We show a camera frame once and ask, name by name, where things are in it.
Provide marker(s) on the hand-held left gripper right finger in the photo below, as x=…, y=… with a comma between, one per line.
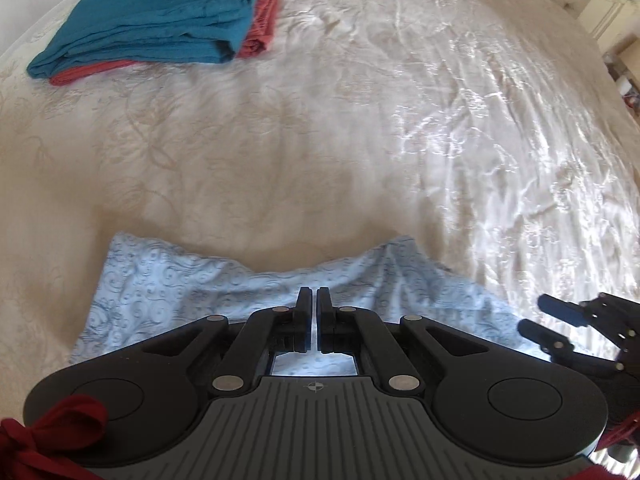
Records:
x=326, y=310

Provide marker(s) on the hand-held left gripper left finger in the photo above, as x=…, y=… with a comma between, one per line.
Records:
x=304, y=310

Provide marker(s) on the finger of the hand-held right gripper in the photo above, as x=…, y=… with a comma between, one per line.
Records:
x=562, y=307
x=542, y=335

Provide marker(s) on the light blue patterned pants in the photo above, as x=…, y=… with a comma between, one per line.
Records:
x=175, y=285

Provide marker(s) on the coral folded pants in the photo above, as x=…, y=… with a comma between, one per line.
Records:
x=260, y=25

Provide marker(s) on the teal folded pants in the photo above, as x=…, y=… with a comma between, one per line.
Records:
x=150, y=15

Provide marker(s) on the cream embroidered bedspread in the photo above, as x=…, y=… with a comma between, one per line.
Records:
x=350, y=135

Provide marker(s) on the cream dresser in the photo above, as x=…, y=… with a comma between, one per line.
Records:
x=617, y=15

